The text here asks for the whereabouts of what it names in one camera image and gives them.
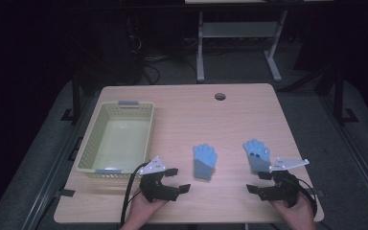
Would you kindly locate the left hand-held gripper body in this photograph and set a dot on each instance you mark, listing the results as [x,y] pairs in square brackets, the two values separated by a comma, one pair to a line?
[155,190]

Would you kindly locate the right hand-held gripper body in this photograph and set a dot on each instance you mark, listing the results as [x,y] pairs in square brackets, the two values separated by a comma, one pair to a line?
[287,190]

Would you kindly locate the blue glove with grey cuff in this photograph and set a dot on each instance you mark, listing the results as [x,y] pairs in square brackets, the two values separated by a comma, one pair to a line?
[258,159]
[204,159]

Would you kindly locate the pale yellow perforated plastic basket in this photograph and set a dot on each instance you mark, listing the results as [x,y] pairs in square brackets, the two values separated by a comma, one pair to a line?
[121,143]

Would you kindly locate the person's left hand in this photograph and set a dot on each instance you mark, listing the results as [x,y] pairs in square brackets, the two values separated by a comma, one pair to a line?
[142,212]

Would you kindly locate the person's right hand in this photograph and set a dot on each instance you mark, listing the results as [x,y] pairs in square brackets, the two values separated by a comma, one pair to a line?
[298,217]

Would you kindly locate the black metal stand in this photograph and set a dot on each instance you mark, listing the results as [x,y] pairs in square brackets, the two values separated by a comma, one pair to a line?
[339,96]
[75,96]

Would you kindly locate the aluminium floor rail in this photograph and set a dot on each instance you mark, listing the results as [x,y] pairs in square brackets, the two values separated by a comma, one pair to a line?
[357,159]
[54,169]

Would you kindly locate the white metal desk frame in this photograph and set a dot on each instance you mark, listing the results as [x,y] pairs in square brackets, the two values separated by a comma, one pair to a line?
[236,29]

